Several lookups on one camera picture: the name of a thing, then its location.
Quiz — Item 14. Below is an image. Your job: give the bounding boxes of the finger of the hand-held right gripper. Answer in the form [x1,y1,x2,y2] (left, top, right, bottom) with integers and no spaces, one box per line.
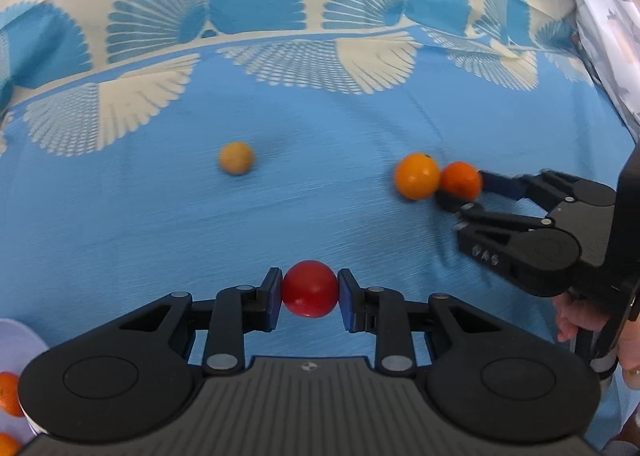
[435,191,547,288]
[478,168,617,213]

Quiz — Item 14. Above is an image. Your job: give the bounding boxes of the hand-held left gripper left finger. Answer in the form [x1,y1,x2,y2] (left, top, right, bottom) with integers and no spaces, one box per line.
[117,267,284,377]

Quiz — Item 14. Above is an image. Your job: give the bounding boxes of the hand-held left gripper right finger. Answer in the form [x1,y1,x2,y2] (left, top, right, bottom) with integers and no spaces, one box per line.
[337,268,507,373]

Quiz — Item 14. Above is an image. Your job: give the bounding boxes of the red cherry tomato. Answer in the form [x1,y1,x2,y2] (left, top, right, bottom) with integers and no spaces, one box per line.
[281,260,340,319]

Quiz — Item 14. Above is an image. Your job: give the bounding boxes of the light blue round plate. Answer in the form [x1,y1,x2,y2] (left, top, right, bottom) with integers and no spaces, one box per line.
[0,319,51,456]

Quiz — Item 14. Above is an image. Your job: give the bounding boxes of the person's right hand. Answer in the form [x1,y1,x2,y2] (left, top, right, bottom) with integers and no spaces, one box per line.
[552,292,608,343]

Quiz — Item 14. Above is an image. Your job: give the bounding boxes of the blue cream printed sheet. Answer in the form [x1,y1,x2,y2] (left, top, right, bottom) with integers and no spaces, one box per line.
[0,0,637,452]

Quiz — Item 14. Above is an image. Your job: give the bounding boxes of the small tan round fruit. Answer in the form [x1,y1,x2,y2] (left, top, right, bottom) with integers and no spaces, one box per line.
[218,141,255,175]

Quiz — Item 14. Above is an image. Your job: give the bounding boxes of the white printed cloth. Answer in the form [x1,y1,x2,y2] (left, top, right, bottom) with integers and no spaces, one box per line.
[546,0,640,139]

